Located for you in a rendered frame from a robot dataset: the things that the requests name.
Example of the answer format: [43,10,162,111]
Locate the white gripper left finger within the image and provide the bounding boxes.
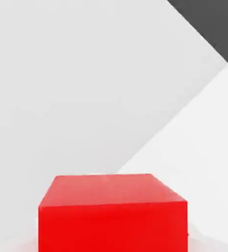
[10,226,39,252]

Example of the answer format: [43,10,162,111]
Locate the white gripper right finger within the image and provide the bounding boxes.
[187,224,228,252]

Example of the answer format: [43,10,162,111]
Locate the small red cube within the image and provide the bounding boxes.
[37,173,189,252]

